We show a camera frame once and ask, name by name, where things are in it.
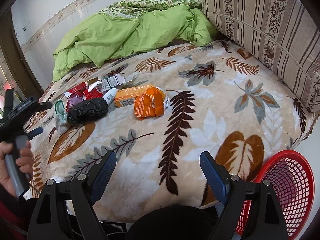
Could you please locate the person's left hand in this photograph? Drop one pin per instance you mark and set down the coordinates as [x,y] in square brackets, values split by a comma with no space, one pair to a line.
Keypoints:
[16,161]

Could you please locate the black plastic bag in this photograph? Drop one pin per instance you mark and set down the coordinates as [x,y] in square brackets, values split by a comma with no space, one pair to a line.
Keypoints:
[88,110]

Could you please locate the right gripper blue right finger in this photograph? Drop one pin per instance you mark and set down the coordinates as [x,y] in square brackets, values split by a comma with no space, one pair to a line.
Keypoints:
[216,176]

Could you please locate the red plastic mesh basket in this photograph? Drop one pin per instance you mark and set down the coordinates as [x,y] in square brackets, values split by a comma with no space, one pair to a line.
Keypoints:
[292,179]

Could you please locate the white glove with green cuff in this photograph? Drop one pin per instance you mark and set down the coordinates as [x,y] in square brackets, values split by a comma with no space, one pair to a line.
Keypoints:
[61,118]

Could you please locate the green crumpled quilt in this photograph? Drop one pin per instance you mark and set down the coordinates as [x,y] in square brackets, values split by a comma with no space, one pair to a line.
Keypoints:
[132,26]

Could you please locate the dark wooden door frame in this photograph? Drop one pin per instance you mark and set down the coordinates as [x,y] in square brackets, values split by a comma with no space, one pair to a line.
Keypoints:
[24,80]

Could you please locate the orange cardboard medicine box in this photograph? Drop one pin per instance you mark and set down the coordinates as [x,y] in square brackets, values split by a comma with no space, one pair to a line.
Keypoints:
[127,96]

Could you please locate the white tube bottle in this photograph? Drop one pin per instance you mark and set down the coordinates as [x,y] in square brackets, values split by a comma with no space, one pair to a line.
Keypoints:
[110,96]

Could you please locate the red and white cigarette pack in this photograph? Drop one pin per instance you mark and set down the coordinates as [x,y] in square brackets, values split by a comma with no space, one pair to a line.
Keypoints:
[78,88]

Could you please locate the white barcode cardboard box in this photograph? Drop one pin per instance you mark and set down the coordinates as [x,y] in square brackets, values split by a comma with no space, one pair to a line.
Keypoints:
[105,84]

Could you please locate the striped floral brown cushion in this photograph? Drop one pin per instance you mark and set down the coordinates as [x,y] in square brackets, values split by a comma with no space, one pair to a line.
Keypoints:
[279,33]

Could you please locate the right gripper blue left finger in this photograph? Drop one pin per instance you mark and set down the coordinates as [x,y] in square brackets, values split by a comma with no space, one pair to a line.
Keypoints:
[101,175]

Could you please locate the orange snack bag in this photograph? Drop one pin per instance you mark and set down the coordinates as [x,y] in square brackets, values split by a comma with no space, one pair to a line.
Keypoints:
[150,103]

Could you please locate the purple crumpled wrapper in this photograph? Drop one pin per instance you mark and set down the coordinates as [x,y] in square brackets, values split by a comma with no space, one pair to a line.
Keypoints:
[73,101]

